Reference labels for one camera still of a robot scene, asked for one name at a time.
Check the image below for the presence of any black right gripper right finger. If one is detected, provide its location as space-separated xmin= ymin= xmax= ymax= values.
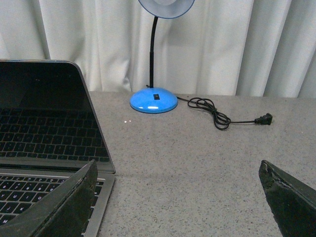
xmin=259 ymin=160 xmax=316 ymax=237

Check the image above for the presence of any black lamp power cable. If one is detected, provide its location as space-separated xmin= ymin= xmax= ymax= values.
xmin=176 ymin=96 xmax=273 ymax=130

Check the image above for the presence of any blue desk lamp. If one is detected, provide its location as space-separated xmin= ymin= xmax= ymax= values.
xmin=130 ymin=0 xmax=195 ymax=114

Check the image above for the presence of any silver laptop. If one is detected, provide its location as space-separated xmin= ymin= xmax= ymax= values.
xmin=0 ymin=59 xmax=115 ymax=237

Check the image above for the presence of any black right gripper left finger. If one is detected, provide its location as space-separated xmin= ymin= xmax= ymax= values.
xmin=0 ymin=161 xmax=98 ymax=237

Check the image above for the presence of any white curtain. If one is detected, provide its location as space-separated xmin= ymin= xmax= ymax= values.
xmin=0 ymin=0 xmax=316 ymax=98

